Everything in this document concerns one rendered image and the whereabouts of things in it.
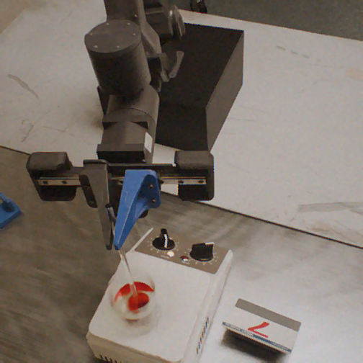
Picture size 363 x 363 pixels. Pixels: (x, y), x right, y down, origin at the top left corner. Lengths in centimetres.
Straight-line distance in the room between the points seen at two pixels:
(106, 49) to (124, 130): 8
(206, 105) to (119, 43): 31
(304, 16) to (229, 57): 192
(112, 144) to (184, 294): 22
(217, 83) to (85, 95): 30
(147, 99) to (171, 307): 25
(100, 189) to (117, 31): 16
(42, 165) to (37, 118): 49
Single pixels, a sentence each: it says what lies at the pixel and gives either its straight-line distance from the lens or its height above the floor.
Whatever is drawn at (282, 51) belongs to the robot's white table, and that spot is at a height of 90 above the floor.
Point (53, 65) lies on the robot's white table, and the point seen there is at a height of 90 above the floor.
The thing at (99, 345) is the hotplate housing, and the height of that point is 97.
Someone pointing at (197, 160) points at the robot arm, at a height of 119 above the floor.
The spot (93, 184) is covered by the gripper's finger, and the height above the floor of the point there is 119.
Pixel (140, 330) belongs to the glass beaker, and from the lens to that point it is 63.
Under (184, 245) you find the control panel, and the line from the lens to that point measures 75.
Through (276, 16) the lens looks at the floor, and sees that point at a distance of 280.
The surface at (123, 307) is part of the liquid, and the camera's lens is 62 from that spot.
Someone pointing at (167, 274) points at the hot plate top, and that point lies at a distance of 67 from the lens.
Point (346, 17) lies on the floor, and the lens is 283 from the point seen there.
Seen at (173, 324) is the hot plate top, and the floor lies 99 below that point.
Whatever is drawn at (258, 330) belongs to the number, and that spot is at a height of 93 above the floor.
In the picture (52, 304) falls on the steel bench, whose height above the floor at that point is 90.
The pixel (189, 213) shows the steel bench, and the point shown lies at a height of 90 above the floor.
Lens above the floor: 158
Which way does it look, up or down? 51 degrees down
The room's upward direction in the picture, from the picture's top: 6 degrees counter-clockwise
